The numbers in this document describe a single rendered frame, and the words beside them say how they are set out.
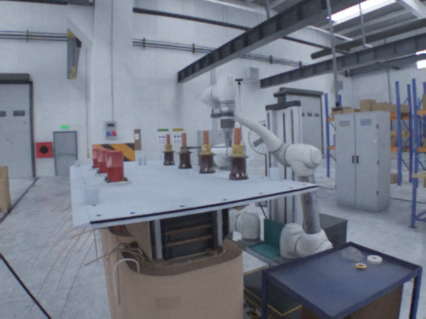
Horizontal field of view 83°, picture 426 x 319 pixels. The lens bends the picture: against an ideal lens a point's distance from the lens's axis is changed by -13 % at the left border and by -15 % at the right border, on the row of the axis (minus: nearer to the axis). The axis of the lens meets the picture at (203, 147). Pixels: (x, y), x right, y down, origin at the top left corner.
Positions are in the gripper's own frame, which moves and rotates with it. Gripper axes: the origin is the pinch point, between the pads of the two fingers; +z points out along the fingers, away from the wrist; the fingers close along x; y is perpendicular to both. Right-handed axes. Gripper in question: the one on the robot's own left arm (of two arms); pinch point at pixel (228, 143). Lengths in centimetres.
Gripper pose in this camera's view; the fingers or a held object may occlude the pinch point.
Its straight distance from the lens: 150.8
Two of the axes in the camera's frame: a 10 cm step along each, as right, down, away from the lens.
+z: 0.4, 10.0, 0.3
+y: 9.4, -0.2, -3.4
